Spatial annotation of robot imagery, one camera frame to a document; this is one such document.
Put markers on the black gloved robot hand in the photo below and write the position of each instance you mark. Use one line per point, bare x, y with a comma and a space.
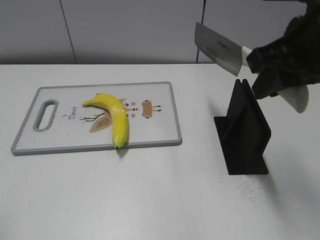
293, 60

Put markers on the white-handled kitchen knife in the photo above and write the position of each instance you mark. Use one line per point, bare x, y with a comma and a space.
232, 57

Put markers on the yellow plastic banana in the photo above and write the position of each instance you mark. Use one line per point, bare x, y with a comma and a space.
120, 123

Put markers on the black knife stand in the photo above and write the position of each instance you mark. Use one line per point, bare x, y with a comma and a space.
243, 132

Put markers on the grey-rimmed white cutting board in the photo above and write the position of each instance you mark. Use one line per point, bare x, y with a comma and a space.
56, 121

